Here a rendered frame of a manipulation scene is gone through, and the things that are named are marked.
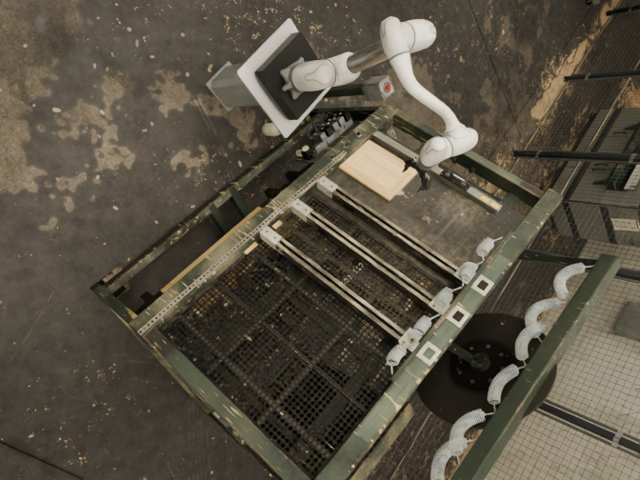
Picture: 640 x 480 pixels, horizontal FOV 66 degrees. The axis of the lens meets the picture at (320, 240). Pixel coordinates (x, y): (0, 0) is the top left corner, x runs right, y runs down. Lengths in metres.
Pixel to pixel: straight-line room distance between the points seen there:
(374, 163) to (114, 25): 1.81
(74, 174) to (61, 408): 1.51
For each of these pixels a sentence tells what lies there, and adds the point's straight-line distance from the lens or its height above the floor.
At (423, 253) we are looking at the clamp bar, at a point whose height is 1.59.
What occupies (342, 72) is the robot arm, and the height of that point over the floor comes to 1.11.
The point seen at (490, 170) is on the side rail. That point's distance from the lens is 3.34.
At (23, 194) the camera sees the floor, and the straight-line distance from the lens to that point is 3.37.
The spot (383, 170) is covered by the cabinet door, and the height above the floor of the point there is 1.09.
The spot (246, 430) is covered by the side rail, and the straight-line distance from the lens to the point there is 2.48.
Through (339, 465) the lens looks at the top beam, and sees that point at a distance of 2.38.
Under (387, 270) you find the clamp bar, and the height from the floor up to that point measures 1.51.
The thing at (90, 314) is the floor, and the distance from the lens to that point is 3.60.
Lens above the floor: 3.31
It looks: 49 degrees down
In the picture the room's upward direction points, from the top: 106 degrees clockwise
